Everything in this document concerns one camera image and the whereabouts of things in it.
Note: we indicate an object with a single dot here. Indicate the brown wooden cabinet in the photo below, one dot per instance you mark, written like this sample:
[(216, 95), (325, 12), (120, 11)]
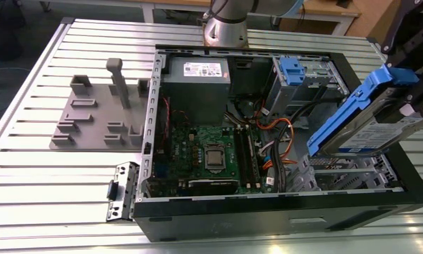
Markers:
[(387, 18)]

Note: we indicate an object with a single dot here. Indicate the green motherboard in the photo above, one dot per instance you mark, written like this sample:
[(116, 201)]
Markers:
[(215, 135)]

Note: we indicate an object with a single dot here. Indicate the black round fan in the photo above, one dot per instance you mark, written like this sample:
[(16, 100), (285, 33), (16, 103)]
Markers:
[(248, 105)]

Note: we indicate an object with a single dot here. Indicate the blue plastic drive latch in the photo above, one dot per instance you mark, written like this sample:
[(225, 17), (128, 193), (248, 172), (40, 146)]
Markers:
[(292, 71)]

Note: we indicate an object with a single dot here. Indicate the silver CPU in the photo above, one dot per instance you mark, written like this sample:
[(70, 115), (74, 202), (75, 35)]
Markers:
[(215, 158)]

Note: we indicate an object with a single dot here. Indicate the metal optical drive cage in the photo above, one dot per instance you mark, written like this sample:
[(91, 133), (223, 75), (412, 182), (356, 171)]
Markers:
[(289, 98)]

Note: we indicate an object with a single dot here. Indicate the black PC case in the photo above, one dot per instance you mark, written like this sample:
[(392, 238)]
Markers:
[(233, 225)]

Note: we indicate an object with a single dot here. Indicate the grey parts rack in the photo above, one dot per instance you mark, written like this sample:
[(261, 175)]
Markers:
[(92, 127)]

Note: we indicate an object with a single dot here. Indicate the CPU socket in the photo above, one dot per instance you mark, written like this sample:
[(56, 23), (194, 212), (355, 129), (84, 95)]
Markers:
[(215, 170)]

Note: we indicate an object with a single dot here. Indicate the black latch clip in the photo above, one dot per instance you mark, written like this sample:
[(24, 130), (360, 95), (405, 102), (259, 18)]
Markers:
[(112, 189)]

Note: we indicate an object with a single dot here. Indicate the wooden desk white frame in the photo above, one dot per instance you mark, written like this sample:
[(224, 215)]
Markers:
[(324, 12)]

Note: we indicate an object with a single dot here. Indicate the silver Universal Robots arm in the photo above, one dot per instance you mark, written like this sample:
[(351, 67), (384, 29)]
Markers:
[(225, 31)]

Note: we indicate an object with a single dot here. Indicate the hard disk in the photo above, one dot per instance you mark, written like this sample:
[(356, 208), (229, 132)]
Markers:
[(375, 135)]

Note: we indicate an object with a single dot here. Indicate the grey power supply unit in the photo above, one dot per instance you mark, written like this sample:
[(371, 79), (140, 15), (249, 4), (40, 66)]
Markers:
[(194, 100)]

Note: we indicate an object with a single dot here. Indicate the black graphics card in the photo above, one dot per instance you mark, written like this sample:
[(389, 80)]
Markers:
[(212, 185)]

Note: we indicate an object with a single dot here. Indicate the black RAM slot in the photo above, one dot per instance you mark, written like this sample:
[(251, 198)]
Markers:
[(253, 158), (243, 158)]

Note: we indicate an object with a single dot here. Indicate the metal expansion slot bracket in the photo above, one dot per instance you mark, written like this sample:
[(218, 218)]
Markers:
[(123, 185)]

